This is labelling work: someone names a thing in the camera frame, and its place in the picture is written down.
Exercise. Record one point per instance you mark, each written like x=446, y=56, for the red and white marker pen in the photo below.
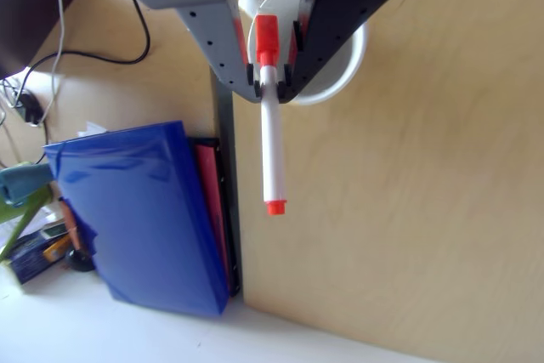
x=272, y=150

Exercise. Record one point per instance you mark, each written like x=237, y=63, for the white mug with pink hearts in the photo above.
x=340, y=69

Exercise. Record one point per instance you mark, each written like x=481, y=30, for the grey laptop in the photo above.
x=30, y=10

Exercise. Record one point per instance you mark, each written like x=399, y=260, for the black power adapter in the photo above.
x=30, y=108

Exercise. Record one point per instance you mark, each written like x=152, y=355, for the dark red binder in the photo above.
x=212, y=193

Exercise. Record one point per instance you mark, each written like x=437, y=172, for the blue folder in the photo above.
x=144, y=218

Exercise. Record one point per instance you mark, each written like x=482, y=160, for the dark blue cardboard box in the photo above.
x=32, y=256

